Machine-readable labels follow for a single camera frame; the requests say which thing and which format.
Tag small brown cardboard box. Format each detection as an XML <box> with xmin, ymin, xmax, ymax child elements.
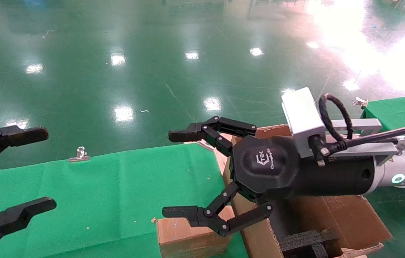
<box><xmin>156</xmin><ymin>205</ymin><xmax>237</xmax><ymax>258</ymax></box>

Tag green table cloth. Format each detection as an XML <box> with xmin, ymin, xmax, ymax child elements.
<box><xmin>0</xmin><ymin>143</ymin><xmax>249</xmax><ymax>258</ymax></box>
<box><xmin>361</xmin><ymin>94</ymin><xmax>405</xmax><ymax>135</ymax></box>

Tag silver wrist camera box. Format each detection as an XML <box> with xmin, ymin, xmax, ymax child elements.
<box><xmin>281</xmin><ymin>87</ymin><xmax>326</xmax><ymax>158</ymax></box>

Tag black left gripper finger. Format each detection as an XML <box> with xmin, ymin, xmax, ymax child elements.
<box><xmin>0</xmin><ymin>125</ymin><xmax>49</xmax><ymax>173</ymax></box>
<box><xmin>0</xmin><ymin>197</ymin><xmax>57</xmax><ymax>255</ymax></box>

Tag black foam insert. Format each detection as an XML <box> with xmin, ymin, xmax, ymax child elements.
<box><xmin>269</xmin><ymin>199</ymin><xmax>338</xmax><ymax>258</ymax></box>

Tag large open cardboard carton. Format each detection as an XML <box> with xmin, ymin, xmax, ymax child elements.
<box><xmin>220</xmin><ymin>124</ymin><xmax>392</xmax><ymax>258</ymax></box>

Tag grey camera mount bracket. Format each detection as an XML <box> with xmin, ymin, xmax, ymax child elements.
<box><xmin>326</xmin><ymin>118</ymin><xmax>405</xmax><ymax>166</ymax></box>

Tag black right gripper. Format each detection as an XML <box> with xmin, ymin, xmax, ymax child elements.
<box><xmin>162</xmin><ymin>116</ymin><xmax>376</xmax><ymax>237</ymax></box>

